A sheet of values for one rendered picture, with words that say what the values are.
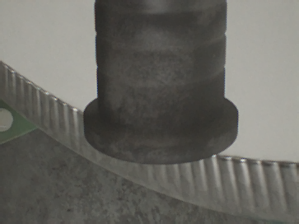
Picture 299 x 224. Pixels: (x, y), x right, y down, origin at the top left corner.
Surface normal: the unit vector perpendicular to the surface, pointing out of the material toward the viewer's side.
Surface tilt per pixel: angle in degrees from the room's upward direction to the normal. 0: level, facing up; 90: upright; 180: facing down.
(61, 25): 90
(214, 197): 93
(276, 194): 90
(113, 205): 0
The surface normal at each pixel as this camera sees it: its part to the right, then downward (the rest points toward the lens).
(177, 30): 0.20, 0.37
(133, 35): -0.41, 0.35
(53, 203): 0.62, -0.15
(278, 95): -0.70, 0.34
